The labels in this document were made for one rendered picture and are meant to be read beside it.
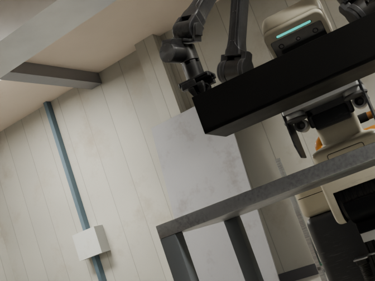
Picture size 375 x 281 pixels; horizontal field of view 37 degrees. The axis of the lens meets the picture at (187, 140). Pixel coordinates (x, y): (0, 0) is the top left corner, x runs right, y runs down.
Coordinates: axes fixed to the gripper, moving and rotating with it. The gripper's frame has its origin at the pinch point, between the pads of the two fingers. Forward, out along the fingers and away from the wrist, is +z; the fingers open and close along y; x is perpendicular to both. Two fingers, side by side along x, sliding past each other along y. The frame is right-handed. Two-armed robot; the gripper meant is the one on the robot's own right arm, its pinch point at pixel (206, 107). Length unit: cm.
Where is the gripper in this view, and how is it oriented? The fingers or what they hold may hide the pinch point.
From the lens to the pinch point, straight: 165.0
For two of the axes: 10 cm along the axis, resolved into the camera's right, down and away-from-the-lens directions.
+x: 4.1, 0.5, 9.1
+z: 3.2, 9.3, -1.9
